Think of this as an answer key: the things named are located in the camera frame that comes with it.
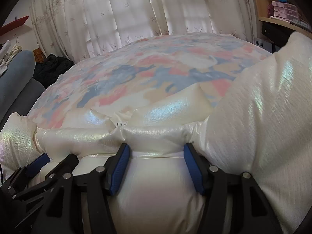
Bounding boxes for white leaf-patterned curtain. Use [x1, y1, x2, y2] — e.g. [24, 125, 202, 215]
[30, 0, 258, 62]

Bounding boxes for white shiny puffer jacket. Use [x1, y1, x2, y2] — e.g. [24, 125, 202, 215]
[1, 32, 311, 233]

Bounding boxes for floral pastel bed blanket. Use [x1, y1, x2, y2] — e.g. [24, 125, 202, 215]
[28, 33, 270, 128]

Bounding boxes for white clothes pile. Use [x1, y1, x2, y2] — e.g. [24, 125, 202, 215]
[0, 40, 23, 75]

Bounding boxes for wooden shelf unit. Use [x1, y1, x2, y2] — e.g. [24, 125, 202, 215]
[254, 0, 312, 53]

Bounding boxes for black fuzzy cushion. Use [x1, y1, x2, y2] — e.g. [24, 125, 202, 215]
[33, 54, 74, 89]

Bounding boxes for pink boxes on shelf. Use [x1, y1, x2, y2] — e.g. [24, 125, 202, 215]
[268, 0, 300, 22]

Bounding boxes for red wall shelf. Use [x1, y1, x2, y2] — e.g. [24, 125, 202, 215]
[0, 15, 29, 36]

